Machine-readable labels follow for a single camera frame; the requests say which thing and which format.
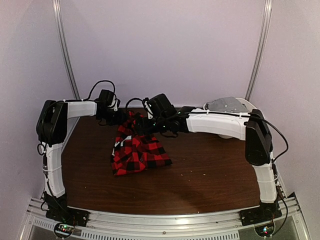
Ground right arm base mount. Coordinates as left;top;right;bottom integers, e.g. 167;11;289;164
239;201;282;227

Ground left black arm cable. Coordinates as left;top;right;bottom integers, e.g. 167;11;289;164
87;79;117;101

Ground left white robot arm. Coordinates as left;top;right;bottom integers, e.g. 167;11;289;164
36;100;127;198

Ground aluminium frame post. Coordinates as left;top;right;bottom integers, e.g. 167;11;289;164
245;0;273;101
52;0;80;100

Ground grey button shirt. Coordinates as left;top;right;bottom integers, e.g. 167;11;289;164
203;96;249;113

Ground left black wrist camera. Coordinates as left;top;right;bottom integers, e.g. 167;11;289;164
96;89;120;112

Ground left aluminium frame post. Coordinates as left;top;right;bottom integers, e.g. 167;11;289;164
52;0;80;100

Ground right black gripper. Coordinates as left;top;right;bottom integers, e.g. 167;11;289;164
135;116;169;136

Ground right aluminium frame post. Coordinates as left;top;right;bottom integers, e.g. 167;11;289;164
245;0;273;101

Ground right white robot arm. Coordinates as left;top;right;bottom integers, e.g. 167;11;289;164
134;107;277;221

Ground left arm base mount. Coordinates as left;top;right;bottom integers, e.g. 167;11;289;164
44;191;89;227

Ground aluminium front rail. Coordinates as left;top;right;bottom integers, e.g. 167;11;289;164
17;197;312;240

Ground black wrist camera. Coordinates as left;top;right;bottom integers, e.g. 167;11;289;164
143;93;177;119
96;89;120;112

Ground red black plaid shirt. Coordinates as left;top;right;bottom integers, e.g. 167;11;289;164
110;111;172;176

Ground white plastic tub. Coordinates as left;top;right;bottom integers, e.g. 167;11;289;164
199;96;256;141

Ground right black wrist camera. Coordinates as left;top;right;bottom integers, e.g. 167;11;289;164
143;93;177;119

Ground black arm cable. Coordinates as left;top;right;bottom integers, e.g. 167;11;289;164
87;79;117;101
125;97;148;113

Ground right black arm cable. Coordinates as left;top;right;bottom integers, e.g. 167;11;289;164
125;97;148;113

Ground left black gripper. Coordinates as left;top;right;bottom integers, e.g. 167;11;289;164
100;108;126;127

